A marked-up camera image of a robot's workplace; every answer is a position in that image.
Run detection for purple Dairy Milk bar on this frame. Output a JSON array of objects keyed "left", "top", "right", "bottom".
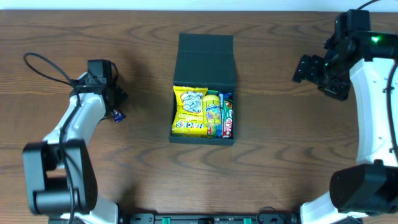
[{"left": 111, "top": 109, "right": 126, "bottom": 123}]

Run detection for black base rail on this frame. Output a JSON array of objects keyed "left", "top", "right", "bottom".
[{"left": 48, "top": 212, "right": 364, "bottom": 224}]

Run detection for dark green box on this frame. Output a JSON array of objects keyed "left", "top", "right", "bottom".
[{"left": 168, "top": 32, "right": 238, "bottom": 147}]

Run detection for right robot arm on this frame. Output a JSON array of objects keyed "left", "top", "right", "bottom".
[{"left": 292, "top": 9, "right": 397, "bottom": 223}]

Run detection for blue Oreo cookie pack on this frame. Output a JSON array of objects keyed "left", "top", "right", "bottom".
[{"left": 215, "top": 92, "right": 233, "bottom": 138}]

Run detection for green Haribo gummy bag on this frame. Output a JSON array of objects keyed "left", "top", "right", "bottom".
[{"left": 206, "top": 90, "right": 218, "bottom": 137}]

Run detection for yellow Hacks candy bag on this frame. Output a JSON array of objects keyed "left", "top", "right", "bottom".
[{"left": 172, "top": 86, "right": 208, "bottom": 137}]

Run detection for yellow Mentos gum bottle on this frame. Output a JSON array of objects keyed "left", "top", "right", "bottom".
[{"left": 203, "top": 95, "right": 221, "bottom": 127}]

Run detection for green red KitKat Milo bar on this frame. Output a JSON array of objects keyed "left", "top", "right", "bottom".
[{"left": 222, "top": 100, "right": 233, "bottom": 139}]

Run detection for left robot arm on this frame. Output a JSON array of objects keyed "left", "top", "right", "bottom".
[{"left": 22, "top": 59, "right": 127, "bottom": 223}]

